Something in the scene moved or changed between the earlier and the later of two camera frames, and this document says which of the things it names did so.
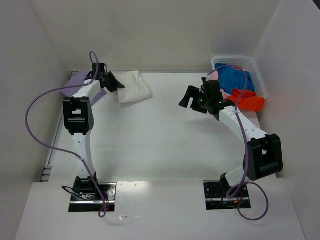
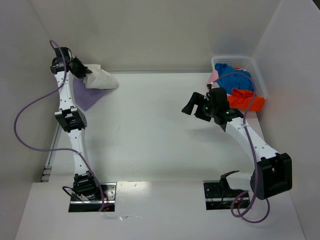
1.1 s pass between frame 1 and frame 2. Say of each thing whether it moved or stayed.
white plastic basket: stayed
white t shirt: moved
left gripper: moved
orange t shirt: stayed
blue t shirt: stayed
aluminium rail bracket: stayed
